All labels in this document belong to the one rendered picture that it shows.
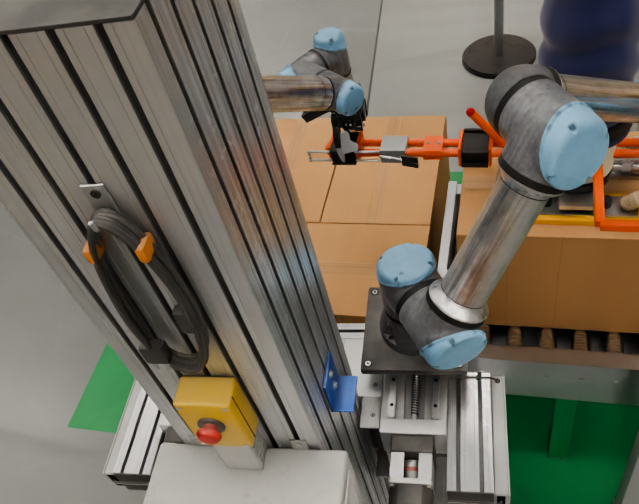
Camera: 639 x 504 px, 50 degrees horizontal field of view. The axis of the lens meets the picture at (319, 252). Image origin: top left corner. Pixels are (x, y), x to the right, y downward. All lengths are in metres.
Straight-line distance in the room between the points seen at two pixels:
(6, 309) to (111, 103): 2.96
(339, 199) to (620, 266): 1.07
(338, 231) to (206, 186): 1.73
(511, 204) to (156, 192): 0.60
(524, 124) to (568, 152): 0.08
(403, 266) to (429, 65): 2.83
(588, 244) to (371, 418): 0.71
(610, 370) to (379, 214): 0.94
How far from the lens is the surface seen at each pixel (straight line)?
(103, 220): 0.75
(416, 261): 1.32
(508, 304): 2.01
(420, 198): 2.47
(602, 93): 1.31
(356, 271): 2.27
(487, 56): 4.03
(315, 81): 1.49
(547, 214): 1.81
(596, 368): 2.00
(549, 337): 2.08
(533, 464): 2.49
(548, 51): 1.60
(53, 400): 3.11
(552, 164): 1.04
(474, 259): 1.17
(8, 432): 3.14
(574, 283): 1.93
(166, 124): 0.66
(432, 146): 1.83
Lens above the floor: 2.28
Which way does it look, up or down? 47 degrees down
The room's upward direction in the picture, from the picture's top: 17 degrees counter-clockwise
